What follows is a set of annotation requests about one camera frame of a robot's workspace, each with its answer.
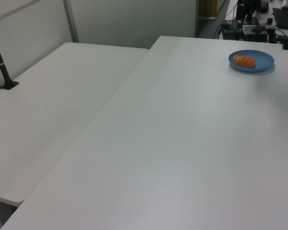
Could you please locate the black electronics box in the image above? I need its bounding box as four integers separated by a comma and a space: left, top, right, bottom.
221, 20, 243, 41

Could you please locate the orange twisted bread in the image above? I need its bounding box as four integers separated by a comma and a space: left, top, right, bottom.
233, 54, 256, 68

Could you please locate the yellow wooden panel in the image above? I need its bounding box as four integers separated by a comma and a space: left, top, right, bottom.
198, 0, 218, 20

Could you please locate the flat black device box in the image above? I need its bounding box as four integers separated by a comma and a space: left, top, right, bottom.
242, 33, 267, 43

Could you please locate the black keyboard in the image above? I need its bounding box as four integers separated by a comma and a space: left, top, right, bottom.
272, 7, 288, 28

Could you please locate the black camera pole with base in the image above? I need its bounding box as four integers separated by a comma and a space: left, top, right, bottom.
0, 25, 19, 91

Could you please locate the blue round plate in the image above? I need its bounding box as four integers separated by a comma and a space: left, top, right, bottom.
228, 49, 275, 73

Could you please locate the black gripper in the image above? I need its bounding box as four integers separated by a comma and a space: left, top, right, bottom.
244, 0, 262, 24

